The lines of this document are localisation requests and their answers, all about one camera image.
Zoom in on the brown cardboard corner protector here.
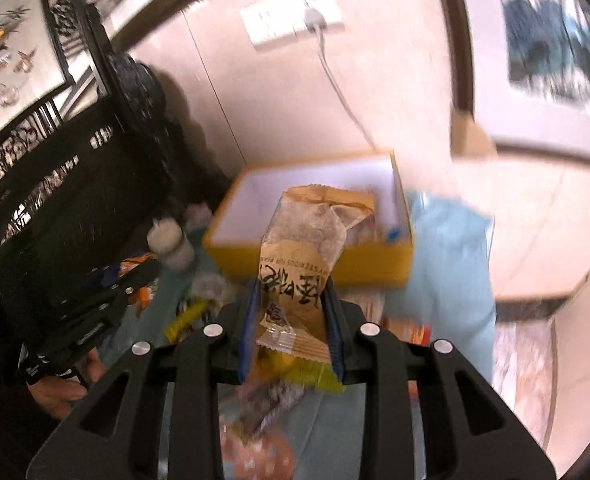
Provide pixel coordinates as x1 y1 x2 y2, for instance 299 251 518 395
449 109 498 158

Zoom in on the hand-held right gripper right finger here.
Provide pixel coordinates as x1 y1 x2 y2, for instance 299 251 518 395
322 287 558 480

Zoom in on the yellow cardboard box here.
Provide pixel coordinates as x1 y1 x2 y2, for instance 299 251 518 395
202 149 416 288

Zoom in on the white lidded cup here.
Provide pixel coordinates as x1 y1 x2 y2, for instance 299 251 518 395
146 215 196 271

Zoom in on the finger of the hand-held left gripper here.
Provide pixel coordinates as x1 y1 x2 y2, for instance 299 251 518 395
90 257 163 306

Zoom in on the person's left hand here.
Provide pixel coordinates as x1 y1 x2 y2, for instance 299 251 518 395
27 350 106 421

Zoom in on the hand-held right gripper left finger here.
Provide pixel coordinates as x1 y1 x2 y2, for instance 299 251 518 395
25 280 263 480

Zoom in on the orange snack packet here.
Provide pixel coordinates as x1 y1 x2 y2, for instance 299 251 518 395
117 252 158 306

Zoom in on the clear patterned snack packet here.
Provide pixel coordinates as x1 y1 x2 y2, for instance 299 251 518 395
225 380 306 446

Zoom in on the yellow green snack packet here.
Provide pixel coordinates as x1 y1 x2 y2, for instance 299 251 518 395
255 347 346 393

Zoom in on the black carved wooden chair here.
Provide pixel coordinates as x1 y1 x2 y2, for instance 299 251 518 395
0 5 231 311

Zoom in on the small yellow snack packet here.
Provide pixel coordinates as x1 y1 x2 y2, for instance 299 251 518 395
164 299 211 346

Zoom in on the white wall socket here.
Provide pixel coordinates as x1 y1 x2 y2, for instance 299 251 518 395
240 0 346 51

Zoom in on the pink polka dot packet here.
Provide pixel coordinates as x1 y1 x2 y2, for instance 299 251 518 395
222 430 296 480

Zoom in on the light blue cloth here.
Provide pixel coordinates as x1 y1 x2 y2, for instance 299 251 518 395
140 190 498 480

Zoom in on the black carved screen panel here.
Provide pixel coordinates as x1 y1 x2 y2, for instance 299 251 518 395
0 0 120 211

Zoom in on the white plug cable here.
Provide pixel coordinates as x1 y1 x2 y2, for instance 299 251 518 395
302 2 376 153

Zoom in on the framed blue painting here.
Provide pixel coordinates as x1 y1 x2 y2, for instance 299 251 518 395
430 0 590 176

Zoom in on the red snack packet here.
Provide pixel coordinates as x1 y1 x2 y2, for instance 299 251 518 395
380 310 433 346

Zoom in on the tan snack packet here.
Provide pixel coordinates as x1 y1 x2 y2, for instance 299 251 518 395
255 185 378 366

